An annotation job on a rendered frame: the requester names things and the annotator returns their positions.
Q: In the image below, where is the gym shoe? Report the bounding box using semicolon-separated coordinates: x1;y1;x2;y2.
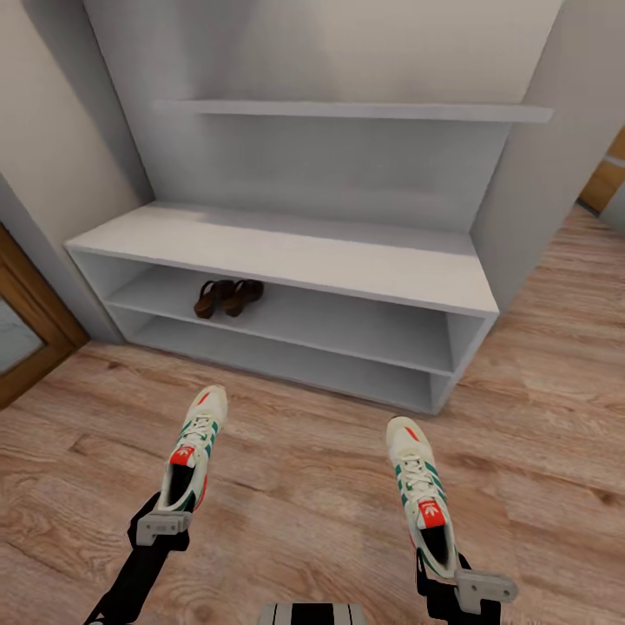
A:
155;385;227;511
386;416;457;580

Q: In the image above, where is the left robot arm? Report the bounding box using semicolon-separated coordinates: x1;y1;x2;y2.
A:
83;492;196;625

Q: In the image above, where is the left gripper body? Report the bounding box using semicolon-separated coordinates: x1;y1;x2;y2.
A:
121;523;190;584

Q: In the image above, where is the sandal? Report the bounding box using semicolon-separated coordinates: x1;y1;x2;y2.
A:
194;280;243;320
223;280;264;318

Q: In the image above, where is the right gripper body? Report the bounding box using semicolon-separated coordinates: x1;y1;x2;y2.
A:
425;579;501;625

